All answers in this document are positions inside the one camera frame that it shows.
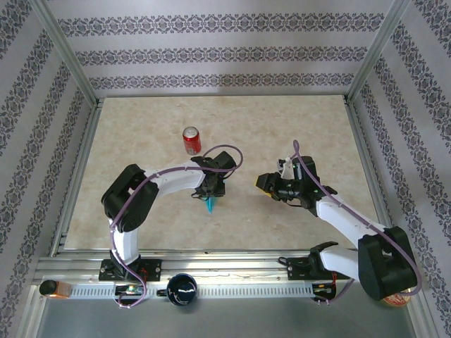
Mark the slotted metal cable duct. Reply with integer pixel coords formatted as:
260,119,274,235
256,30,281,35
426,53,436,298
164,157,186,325
70,284,314,299

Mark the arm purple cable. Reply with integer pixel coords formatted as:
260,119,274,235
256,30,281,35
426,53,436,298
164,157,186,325
109,144,245,311
292,139,423,307

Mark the orange bottle with black cap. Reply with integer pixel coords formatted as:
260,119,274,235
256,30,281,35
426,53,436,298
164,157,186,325
38,280,73,300

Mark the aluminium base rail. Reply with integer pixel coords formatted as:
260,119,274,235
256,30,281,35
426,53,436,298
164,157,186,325
33,249,422,284

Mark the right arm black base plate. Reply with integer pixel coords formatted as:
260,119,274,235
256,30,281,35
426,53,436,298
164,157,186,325
287,256,350,282

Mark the aluminium frame post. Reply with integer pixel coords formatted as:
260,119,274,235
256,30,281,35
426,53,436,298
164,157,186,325
30,0,101,106
346,0,413,105

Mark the red soda can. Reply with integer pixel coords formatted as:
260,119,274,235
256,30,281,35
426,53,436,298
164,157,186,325
182,125,204,156

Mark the dark blue mug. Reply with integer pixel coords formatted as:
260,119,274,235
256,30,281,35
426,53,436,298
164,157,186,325
157,273,198,306

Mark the red and gold round tin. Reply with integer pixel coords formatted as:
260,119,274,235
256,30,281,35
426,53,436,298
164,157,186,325
382,292,412,308

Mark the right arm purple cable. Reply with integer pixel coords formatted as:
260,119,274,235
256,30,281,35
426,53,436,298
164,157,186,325
292,139,423,307

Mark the small controller board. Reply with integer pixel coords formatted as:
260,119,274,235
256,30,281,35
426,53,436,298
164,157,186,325
114,284,145,296
311,283,338,296

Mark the aluminium side rail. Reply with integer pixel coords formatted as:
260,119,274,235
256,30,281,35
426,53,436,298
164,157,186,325
343,98,402,254
49,100,105,256

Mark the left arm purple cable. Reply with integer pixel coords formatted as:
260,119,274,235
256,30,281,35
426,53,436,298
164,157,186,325
109,144,245,311

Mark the grey metal bottom plate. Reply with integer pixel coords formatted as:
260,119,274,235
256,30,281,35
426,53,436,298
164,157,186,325
33,297,426,338

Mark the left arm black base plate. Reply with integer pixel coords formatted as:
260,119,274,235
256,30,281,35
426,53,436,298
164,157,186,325
99,258,163,282

